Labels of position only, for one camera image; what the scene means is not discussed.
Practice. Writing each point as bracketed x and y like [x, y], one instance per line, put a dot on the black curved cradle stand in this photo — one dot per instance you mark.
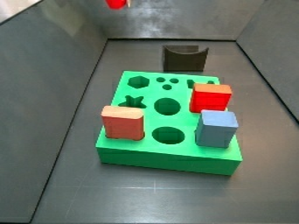
[183, 58]

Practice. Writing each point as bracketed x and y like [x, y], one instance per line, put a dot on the red hexagon prism block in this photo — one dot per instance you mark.
[117, 4]

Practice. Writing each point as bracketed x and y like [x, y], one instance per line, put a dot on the green shape sorter board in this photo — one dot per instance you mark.
[162, 94]

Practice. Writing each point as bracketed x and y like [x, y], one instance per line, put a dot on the bright red square block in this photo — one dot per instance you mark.
[210, 96]

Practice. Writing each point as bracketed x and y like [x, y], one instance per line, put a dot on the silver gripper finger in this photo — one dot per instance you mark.
[129, 3]

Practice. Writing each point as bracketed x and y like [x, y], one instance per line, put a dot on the blue square block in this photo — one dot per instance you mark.
[217, 128]

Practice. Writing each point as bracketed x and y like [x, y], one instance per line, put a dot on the salmon red rounded block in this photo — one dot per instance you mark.
[123, 122]

